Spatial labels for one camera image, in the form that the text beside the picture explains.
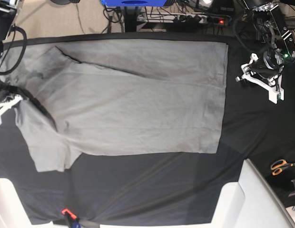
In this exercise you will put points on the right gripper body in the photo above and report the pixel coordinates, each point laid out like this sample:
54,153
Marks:
8,92

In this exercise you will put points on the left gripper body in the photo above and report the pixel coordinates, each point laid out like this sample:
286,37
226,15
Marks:
270,64

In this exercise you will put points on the grey T-shirt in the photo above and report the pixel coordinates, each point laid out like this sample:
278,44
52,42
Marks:
120,97

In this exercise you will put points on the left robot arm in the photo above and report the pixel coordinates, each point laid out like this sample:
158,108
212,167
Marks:
269,21

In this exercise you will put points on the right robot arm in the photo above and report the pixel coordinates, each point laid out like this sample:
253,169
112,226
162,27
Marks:
9,10

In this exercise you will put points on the white power strip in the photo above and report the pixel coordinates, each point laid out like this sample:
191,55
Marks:
176,18

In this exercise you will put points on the red clamp bottom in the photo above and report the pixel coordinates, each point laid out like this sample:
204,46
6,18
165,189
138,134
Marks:
71,219

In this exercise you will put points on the black table leg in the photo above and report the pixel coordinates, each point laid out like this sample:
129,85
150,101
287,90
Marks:
130,18

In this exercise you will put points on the blue bin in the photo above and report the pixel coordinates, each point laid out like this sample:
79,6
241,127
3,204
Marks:
134,3

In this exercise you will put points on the orange handled scissors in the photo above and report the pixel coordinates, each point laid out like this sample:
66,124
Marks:
280,165

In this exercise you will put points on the white table frame left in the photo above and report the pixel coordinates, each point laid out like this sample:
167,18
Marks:
12,213

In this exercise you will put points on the white table frame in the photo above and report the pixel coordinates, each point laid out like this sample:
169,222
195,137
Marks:
12,213
250,203

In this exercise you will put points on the white table frame right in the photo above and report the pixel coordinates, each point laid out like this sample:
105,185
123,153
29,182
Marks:
250,203

